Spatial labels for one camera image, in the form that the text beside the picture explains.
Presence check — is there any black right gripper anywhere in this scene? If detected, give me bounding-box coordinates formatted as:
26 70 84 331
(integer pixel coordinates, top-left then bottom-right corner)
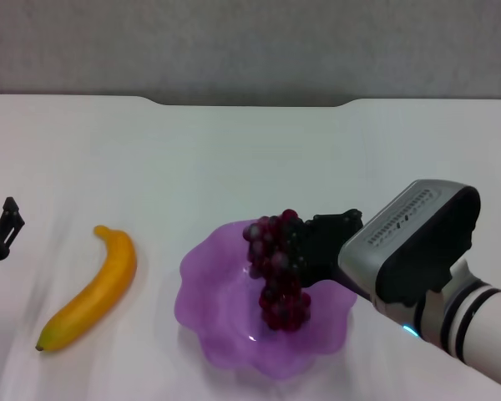
298 210 364 289

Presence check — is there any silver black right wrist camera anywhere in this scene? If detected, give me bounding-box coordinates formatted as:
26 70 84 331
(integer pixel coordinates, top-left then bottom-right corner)
337 179 482 312

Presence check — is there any dark red grape bunch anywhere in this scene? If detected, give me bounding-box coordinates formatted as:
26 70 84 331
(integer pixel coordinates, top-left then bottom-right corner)
241 208 313 333

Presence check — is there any yellow banana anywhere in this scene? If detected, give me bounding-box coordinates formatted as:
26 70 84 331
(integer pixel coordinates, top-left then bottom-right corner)
34 225 138 353

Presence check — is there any purple scalloped plastic bowl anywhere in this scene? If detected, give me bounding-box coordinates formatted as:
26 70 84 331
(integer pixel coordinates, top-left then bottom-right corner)
174 219 358 382

